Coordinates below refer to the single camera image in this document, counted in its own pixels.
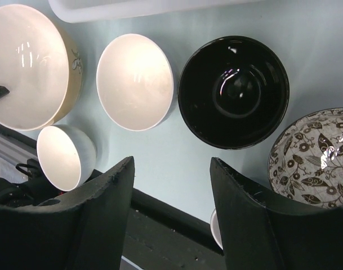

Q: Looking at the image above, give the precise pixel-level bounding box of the large cream bowl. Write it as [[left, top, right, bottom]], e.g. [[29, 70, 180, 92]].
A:
[[0, 4, 83, 131]]

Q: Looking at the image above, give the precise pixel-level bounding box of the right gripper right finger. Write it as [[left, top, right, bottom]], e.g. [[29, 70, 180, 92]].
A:
[[210, 157, 343, 269]]

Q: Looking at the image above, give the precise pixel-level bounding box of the medium white bowl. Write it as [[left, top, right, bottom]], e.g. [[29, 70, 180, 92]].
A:
[[96, 34, 175, 132]]

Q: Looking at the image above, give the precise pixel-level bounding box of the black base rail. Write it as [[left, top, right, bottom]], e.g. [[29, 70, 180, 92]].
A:
[[0, 123, 225, 270]]

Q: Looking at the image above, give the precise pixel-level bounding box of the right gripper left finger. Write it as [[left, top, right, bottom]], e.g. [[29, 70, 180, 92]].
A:
[[0, 156, 135, 269]]

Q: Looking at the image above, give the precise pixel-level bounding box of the black glossy bowl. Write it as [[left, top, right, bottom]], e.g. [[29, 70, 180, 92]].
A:
[[177, 35, 290, 150]]

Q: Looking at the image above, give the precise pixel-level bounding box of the small white bowl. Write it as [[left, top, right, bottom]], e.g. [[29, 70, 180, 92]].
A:
[[37, 125, 97, 192]]

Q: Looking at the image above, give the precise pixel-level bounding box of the white plastic bin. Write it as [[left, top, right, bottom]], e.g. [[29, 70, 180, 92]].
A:
[[48, 0, 249, 23]]

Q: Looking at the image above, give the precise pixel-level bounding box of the floral patterned bowl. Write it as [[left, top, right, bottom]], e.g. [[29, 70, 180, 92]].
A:
[[268, 108, 343, 208]]

